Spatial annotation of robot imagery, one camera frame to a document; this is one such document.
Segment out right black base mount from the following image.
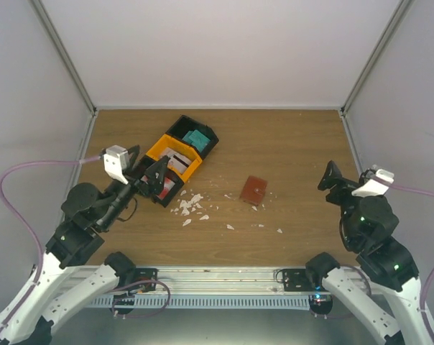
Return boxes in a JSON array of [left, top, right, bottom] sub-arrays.
[[274, 268, 326, 293]]

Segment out black bin with red cards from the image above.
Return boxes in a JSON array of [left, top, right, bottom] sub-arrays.
[[136, 155, 184, 208]]

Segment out grey slotted cable duct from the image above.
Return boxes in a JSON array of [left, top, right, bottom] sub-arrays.
[[83, 295, 311, 310]]

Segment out orange plastic bin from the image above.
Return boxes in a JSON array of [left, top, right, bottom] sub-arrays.
[[147, 134, 203, 183]]

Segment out black bin with teal cards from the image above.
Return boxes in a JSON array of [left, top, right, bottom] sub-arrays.
[[166, 115, 219, 159]]

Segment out brown leather card holder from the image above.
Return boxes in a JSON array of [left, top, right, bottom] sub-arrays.
[[239, 175, 268, 206]]

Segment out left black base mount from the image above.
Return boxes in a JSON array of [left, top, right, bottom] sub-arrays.
[[114, 267, 159, 295]]

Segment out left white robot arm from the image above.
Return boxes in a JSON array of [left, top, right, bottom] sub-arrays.
[[0, 145, 170, 344]]

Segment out aluminium front rail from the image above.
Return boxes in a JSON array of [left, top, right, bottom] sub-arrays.
[[26, 264, 415, 293]]

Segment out red patterned card stack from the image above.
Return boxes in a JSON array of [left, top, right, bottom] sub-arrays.
[[157, 178, 177, 200]]

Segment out white cards in orange bin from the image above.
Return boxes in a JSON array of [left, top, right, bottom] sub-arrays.
[[159, 147, 201, 175]]

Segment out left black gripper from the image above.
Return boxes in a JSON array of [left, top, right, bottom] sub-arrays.
[[99, 155, 170, 229]]

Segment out teal card stack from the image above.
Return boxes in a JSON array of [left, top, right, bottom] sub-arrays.
[[183, 130, 211, 152]]

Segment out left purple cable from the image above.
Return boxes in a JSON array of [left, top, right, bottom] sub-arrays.
[[0, 156, 105, 341]]

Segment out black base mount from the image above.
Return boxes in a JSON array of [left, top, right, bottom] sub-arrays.
[[114, 267, 159, 295], [274, 268, 326, 293]]

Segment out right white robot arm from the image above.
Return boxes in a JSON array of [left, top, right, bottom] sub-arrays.
[[305, 161, 434, 344]]

